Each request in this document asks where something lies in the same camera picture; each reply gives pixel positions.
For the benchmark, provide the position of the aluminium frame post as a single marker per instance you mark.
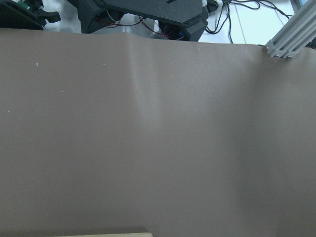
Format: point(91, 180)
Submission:
point(295, 34)

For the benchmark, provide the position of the bamboo cutting board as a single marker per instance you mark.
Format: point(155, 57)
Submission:
point(116, 235)

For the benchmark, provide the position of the black 3D printed stand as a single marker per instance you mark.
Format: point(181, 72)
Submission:
point(177, 19)

